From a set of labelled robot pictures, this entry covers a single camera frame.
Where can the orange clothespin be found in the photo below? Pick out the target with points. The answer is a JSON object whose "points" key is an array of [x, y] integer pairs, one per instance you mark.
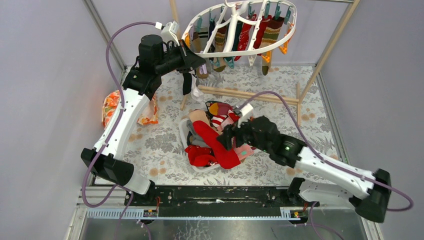
{"points": [[284, 47]]}

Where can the red white sock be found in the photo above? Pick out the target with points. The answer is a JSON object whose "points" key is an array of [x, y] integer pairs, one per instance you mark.
{"points": [[220, 121]]}

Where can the white sock black stripes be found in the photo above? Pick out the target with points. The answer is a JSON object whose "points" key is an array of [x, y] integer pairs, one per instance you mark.
{"points": [[196, 93]]}

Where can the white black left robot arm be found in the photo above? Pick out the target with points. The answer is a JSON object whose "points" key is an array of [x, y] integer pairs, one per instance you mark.
{"points": [[155, 59]]}

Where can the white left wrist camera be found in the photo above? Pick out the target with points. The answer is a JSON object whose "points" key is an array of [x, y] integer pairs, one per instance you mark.
{"points": [[168, 31]]}

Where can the wooden hanger stand frame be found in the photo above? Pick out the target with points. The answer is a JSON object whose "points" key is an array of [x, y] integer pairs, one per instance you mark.
{"points": [[265, 96]]}

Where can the large red sock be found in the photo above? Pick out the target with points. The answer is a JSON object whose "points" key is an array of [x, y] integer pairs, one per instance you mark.
{"points": [[204, 150]]}

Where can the floral orange fabric bag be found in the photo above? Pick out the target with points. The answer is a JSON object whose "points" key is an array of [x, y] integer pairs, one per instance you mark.
{"points": [[149, 115]]}

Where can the white laundry basket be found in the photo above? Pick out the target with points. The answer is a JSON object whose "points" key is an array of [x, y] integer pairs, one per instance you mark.
{"points": [[212, 108]]}

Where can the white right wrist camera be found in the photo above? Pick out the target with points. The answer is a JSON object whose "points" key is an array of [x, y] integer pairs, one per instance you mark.
{"points": [[244, 112]]}

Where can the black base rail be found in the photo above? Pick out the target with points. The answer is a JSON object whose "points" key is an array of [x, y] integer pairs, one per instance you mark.
{"points": [[218, 201]]}

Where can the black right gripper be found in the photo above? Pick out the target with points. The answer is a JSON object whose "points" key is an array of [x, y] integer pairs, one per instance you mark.
{"points": [[230, 131]]}

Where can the red patterned hanging sock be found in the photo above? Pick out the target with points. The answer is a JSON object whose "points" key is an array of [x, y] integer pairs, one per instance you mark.
{"points": [[244, 37]]}

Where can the olive striped hanging sock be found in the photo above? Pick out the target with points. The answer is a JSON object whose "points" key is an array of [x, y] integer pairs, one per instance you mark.
{"points": [[270, 36]]}

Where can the white oval clip hanger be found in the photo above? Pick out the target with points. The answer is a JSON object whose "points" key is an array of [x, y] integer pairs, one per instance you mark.
{"points": [[274, 8]]}

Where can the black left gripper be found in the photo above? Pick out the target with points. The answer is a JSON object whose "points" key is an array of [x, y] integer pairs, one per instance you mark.
{"points": [[185, 58]]}

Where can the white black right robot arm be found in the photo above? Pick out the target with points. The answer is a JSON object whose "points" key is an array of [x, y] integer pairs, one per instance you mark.
{"points": [[355, 188]]}

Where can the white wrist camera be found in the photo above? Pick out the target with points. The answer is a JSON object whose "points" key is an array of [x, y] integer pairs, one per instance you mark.
{"points": [[168, 31], [244, 112]]}

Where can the dark teal hanging sock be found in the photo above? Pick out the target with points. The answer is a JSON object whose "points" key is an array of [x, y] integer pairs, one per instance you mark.
{"points": [[237, 34]]}

